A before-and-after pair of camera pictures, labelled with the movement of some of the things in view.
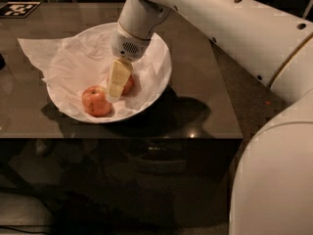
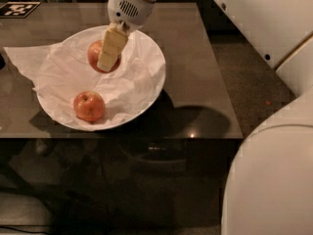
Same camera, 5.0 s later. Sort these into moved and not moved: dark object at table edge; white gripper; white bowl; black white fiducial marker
Moved: white gripper; white bowl
Not moved: black white fiducial marker; dark object at table edge
